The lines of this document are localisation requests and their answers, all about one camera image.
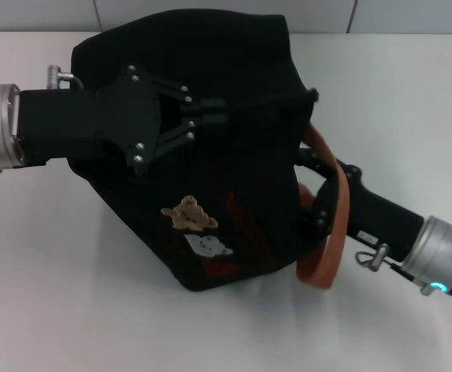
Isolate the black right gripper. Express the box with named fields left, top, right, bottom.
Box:
left=296, top=148, right=425, bottom=261

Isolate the silver gripper cable connector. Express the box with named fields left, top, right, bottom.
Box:
left=354, top=243, right=409, bottom=273
left=46, top=65, right=85, bottom=92

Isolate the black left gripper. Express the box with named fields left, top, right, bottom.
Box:
left=18, top=64, right=229, bottom=175

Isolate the silver right gripper cable connector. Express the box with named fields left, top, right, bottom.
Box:
left=354, top=243, right=409, bottom=273

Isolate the black food bag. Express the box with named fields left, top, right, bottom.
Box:
left=67, top=11, right=352, bottom=293

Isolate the silver left gripper cable connector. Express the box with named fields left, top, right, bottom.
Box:
left=46, top=65, right=85, bottom=92

